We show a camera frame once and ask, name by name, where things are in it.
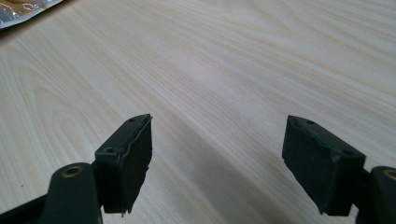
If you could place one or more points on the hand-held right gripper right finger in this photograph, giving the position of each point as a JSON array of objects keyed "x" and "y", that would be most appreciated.
[{"x": 320, "y": 168}]

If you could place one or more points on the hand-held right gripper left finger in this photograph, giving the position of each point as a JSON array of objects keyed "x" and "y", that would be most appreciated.
[{"x": 124, "y": 168}]

